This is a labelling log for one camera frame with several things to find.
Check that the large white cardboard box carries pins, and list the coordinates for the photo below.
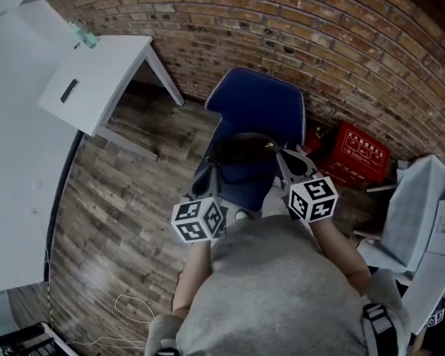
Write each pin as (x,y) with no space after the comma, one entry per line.
(419,206)

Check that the red plastic box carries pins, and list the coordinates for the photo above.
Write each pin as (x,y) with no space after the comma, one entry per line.
(356,154)

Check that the white table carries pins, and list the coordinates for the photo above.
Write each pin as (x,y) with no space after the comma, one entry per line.
(96,80)

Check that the black smartphone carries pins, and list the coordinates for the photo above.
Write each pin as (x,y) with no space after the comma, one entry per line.
(69,91)

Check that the flat white cardboard box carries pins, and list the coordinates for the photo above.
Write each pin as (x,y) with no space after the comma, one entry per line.
(435,273)

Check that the wooden stick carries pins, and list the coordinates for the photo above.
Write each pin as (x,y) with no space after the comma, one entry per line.
(381,188)

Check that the person's left forearm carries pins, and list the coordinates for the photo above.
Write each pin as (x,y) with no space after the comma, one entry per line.
(193,273)

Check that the blue fabric chair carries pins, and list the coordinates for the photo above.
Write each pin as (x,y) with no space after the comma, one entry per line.
(256,104)

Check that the person's grey shirt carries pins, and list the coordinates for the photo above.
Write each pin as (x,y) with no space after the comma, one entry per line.
(278,291)

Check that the black equipment case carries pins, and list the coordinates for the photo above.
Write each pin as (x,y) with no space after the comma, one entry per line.
(33,341)

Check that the clear plastic bottle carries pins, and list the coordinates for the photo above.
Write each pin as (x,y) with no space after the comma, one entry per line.
(85,35)

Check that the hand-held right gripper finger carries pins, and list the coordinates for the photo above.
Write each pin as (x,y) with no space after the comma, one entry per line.
(305,156)
(282,158)

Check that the black bag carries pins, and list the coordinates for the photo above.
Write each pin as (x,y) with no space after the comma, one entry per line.
(244,148)

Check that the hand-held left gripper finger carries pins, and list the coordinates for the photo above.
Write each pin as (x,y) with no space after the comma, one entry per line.
(199,184)
(214,178)

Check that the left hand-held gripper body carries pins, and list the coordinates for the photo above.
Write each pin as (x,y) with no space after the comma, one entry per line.
(193,219)

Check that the white shoe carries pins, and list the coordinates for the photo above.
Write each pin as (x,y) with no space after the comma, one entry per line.
(243,213)

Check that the person's right forearm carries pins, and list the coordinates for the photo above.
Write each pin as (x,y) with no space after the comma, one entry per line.
(337,250)

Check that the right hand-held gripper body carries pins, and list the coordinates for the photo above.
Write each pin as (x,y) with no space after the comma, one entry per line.
(313,198)

